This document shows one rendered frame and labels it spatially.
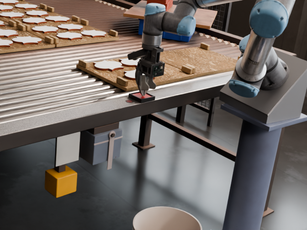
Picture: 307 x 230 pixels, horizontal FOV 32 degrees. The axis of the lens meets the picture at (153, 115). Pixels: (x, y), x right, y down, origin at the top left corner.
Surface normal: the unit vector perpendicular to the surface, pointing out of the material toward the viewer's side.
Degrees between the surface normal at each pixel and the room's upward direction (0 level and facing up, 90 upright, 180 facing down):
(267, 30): 122
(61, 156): 90
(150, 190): 0
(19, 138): 90
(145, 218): 87
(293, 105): 90
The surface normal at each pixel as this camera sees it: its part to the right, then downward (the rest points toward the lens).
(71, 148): 0.68, 0.34
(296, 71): -0.48, -0.58
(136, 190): 0.11, -0.92
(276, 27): -0.42, 0.74
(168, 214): -0.07, 0.31
